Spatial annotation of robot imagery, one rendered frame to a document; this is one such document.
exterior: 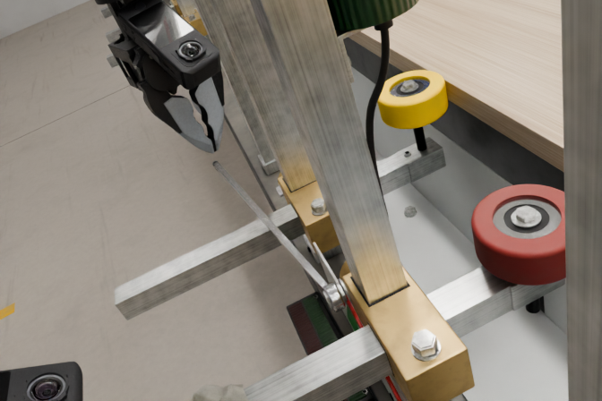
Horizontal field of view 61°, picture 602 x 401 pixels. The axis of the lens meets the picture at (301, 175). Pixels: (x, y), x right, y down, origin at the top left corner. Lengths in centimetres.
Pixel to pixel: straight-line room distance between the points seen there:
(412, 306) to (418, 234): 42
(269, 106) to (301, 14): 30
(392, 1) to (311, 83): 6
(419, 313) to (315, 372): 9
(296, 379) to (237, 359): 119
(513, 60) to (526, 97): 8
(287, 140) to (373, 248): 25
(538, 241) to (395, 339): 13
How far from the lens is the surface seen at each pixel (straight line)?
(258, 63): 56
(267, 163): 92
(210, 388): 44
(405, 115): 59
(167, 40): 52
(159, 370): 172
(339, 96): 32
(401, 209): 88
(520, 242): 41
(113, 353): 187
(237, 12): 55
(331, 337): 64
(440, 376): 40
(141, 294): 64
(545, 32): 70
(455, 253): 79
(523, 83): 60
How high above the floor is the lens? 120
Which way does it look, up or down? 34 degrees down
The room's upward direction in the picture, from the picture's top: 21 degrees counter-clockwise
